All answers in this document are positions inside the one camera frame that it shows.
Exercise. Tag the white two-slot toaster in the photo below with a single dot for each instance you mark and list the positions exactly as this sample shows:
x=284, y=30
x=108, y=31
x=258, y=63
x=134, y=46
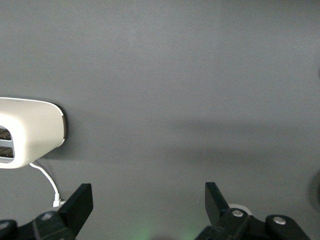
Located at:
x=32, y=130

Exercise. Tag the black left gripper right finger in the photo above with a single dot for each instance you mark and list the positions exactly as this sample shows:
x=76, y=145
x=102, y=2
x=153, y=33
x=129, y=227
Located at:
x=215, y=205

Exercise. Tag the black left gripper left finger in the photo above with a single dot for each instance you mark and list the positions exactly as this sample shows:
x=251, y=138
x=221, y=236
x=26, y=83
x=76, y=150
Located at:
x=75, y=207

